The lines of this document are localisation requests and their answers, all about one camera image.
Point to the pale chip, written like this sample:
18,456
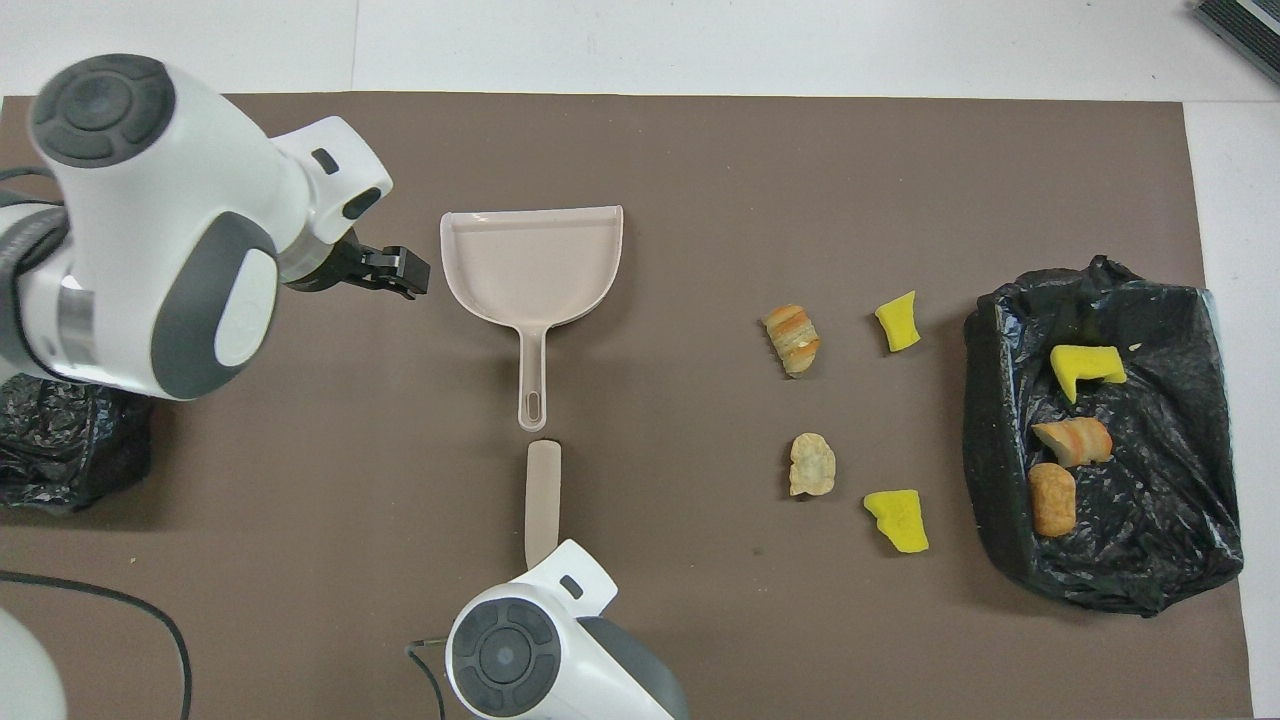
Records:
812,465

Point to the pale blue plastic bin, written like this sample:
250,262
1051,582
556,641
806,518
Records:
1210,310

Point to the brown table mat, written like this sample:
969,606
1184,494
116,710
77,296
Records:
700,170

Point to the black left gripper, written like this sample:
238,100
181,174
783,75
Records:
335,268

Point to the brown fried nugget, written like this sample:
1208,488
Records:
1052,500

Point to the golden flaky pastry piece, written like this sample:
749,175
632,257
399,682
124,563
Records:
1072,442

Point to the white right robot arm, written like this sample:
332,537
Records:
505,655

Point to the large notched yellow sponge piece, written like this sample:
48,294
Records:
1085,365

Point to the dark ribbed panel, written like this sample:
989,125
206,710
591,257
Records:
1250,25

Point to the black trash bag over pink bin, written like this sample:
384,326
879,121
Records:
70,450

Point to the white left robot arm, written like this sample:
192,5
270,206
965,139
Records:
170,180

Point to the beige brush with black bristles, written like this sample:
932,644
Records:
543,500

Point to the orange striped croissant piece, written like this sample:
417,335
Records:
792,340

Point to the beige plastic dustpan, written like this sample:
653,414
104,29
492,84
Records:
530,270

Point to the black trash bag liner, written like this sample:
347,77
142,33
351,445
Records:
1160,500

